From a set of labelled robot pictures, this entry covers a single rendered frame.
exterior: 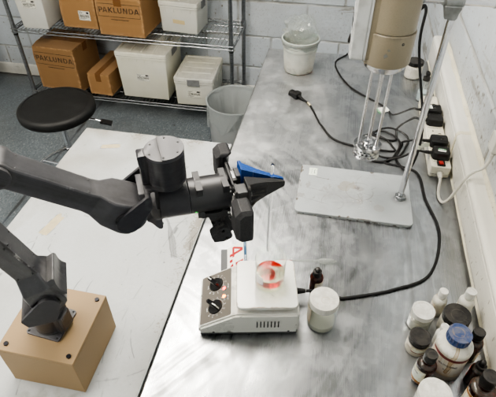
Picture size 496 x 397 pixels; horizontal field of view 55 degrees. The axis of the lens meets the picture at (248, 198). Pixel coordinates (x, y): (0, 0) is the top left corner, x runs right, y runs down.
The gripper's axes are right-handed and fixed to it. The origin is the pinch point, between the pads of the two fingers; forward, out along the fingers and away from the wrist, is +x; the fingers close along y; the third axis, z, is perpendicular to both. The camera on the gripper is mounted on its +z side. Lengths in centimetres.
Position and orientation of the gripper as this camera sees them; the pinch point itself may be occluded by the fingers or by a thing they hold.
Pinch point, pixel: (263, 184)
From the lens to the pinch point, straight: 76.4
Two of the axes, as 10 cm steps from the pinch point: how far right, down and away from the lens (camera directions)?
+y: 2.4, 6.4, -7.3
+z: -0.1, 7.6, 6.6
